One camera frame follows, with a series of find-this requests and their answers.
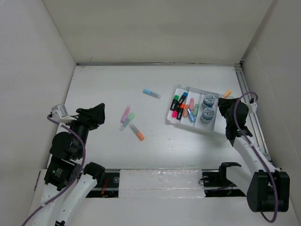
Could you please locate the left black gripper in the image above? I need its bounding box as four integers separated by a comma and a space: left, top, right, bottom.
63, 102, 105, 157

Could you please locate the yellow pink pastel highlighter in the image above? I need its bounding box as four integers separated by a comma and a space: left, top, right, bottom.
222, 90, 231, 99

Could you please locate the dark green pastel highlighter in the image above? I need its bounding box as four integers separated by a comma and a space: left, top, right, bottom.
193, 104, 199, 116

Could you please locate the salmon orange pastel highlighter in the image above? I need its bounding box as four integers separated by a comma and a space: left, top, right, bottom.
182, 105, 189, 118

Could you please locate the blue black highlighter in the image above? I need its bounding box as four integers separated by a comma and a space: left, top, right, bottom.
178, 92, 188, 105

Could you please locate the orange black highlighter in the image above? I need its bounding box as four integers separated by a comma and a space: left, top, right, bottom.
176, 103, 185, 120

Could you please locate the pink black highlighter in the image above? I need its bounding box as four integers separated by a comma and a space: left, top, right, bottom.
172, 111, 178, 118

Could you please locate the green black highlighter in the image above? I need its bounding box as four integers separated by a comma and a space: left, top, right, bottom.
170, 95, 179, 111

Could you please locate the light blue pastel highlighter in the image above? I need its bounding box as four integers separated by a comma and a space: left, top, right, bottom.
143, 89, 161, 99

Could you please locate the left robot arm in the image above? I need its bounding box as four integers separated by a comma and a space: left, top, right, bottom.
32, 103, 105, 226

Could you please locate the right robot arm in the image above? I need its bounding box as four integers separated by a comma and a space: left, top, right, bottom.
217, 98, 290, 212

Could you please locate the purple pastel highlighter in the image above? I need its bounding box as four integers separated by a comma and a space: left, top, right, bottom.
120, 105, 131, 123

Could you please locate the white organizer tray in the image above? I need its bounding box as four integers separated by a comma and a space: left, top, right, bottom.
166, 85, 226, 138

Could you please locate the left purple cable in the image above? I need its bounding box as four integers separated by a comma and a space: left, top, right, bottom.
20, 114, 87, 226

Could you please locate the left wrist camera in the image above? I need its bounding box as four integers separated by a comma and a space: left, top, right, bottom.
51, 104, 68, 121

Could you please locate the aluminium rail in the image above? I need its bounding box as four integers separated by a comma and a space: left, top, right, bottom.
234, 64, 272, 163

